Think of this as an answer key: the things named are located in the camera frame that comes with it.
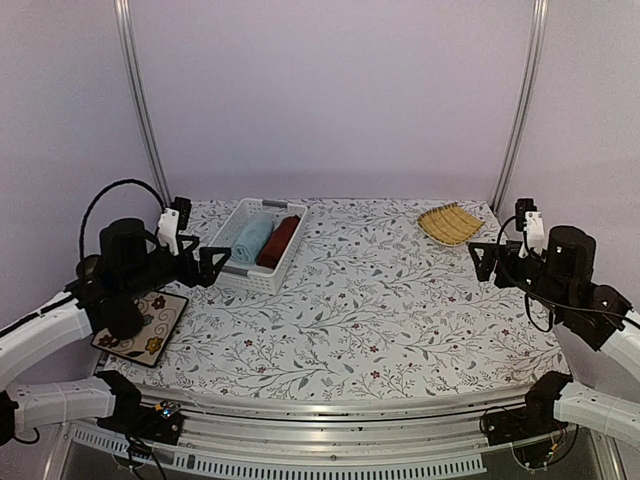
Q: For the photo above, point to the white perforated plastic basket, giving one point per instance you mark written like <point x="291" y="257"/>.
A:
<point x="255" y="278"/>

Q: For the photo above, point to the left aluminium frame post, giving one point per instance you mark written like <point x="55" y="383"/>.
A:
<point x="128" y="46"/>

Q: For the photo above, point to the front aluminium rail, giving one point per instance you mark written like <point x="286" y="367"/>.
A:
<point x="228" y="437"/>

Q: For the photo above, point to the light blue towel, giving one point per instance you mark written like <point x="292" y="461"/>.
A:
<point x="252" y="238"/>

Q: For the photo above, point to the woven bamboo tray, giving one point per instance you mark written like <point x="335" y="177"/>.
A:
<point x="449" y="225"/>

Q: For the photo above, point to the floral square ceramic plate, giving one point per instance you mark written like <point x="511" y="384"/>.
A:
<point x="161" y="312"/>

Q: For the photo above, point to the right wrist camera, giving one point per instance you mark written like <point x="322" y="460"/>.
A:
<point x="529" y="222"/>

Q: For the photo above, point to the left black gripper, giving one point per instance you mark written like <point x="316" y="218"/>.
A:
<point x="205" y="275"/>

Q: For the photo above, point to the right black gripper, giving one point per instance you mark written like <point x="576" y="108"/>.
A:
<point x="483" y="270"/>

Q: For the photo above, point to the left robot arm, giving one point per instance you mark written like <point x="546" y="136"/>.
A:
<point x="132" y="262"/>

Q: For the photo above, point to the floral patterned table mat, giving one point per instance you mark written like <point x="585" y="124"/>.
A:
<point x="369" y="309"/>

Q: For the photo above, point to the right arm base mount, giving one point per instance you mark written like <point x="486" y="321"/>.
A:
<point x="501" y="425"/>

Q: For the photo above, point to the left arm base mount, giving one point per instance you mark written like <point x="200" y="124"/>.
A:
<point x="161" y="423"/>

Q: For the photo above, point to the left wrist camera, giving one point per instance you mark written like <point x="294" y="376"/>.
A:
<point x="173" y="219"/>

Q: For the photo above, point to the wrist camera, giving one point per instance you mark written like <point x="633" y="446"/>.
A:
<point x="529" y="222"/>
<point x="173" y="219"/>

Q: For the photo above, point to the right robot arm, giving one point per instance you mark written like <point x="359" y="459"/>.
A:
<point x="561" y="281"/>

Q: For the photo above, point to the dark red towel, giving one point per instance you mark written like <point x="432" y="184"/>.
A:
<point x="275" y="247"/>

